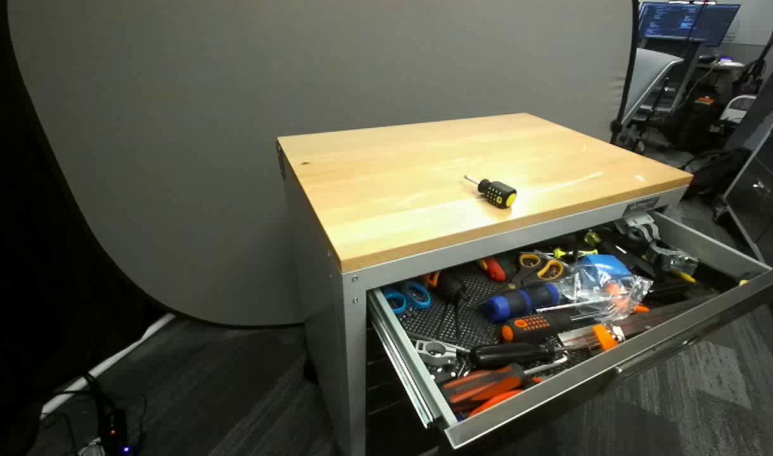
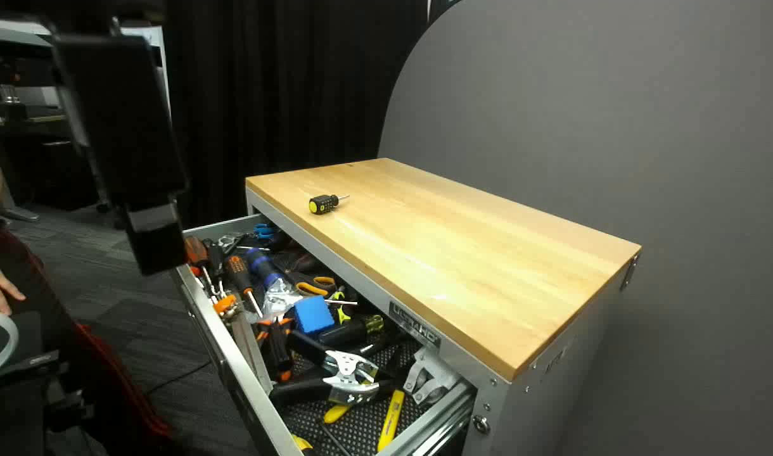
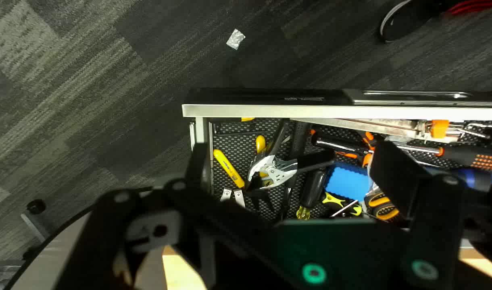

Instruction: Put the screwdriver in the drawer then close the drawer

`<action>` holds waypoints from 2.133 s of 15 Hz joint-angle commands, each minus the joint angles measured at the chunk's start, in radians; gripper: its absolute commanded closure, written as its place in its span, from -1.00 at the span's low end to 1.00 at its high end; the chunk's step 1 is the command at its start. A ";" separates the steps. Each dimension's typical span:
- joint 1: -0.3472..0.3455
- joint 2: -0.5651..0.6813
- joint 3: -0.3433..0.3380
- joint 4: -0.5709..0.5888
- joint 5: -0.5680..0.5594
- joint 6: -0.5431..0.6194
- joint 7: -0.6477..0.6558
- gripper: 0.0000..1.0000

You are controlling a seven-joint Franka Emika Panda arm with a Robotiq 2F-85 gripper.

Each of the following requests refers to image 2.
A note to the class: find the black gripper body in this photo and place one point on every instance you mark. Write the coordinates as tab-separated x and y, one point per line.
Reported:
157	242

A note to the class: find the stubby black yellow screwdriver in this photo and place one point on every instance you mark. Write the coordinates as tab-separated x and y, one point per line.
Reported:
324	204

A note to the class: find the black yellow long screwdriver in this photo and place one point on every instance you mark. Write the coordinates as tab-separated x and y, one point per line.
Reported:
362	324

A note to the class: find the clear plastic bag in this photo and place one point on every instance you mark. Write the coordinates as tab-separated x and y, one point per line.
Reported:
281	298

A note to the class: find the black chair with red trim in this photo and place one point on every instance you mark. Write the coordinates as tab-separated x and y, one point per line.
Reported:
91	380

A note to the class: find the dark background desk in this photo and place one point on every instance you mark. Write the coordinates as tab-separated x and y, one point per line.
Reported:
31	127

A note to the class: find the silver spring clamp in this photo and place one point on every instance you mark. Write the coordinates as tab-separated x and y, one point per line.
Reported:
350	376

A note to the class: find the cabinet brand label plate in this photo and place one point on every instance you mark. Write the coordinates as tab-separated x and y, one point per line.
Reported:
414	324

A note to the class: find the steel tool cabinet wooden top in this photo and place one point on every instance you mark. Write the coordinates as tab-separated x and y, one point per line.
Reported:
453	245

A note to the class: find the round cabinet lock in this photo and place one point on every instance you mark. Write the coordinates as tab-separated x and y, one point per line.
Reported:
484	423

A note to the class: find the grey white metal bracket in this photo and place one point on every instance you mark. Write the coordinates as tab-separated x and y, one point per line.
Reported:
428	379

